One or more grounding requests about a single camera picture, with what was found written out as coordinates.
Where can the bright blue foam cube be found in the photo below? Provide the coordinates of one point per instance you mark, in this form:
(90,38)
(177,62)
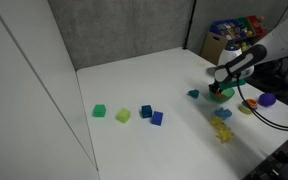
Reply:
(157,118)

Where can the red toy bin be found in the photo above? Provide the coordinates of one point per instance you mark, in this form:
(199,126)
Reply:
(255,23)

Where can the wooden toy shelf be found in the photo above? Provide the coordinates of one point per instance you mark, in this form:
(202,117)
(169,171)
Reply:
(212,46)

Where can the green foam cube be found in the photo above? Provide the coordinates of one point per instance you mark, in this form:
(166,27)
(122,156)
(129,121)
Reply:
(99,110)

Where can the yellow-green foam cube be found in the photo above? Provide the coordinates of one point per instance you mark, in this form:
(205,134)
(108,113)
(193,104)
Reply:
(123,115)

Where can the light blue foam toy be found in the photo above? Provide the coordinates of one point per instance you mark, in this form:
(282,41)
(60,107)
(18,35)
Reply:
(223,113)

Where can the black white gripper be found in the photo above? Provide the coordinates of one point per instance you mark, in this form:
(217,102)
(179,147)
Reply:
(223,76)

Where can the green plastic bowl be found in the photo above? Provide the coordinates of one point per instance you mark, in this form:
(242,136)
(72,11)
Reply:
(228,95)

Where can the purple ball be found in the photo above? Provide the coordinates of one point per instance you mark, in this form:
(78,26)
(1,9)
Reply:
(267,99)

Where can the rainbow stacking cups toy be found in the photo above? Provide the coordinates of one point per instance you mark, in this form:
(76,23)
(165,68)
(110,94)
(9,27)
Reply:
(248,106)

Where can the teal foam toy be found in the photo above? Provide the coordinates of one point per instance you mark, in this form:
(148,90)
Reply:
(193,93)

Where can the green toy bin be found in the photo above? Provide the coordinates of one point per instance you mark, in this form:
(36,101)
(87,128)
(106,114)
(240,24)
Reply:
(244,24)

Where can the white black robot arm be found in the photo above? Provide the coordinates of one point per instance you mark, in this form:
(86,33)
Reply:
(277,41)

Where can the dark blue foam cube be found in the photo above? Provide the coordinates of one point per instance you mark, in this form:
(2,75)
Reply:
(146,111)

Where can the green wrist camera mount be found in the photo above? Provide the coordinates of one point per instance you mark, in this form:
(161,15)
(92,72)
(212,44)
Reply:
(235,82)

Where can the black equipment at table edge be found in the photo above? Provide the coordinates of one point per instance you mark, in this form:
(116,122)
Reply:
(280,163)

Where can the orange toy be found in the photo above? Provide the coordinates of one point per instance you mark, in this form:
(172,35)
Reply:
(220,95)

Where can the blue toy bin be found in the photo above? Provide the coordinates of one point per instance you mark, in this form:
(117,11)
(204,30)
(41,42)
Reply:
(225,28)

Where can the small yellow foam toy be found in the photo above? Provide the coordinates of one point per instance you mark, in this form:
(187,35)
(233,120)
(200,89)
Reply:
(215,120)

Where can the black divider pole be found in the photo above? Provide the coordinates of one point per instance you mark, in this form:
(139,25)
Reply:
(190,25)

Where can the large yellow foam toy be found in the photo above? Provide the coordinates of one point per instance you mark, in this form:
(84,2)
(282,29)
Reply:
(224,134)

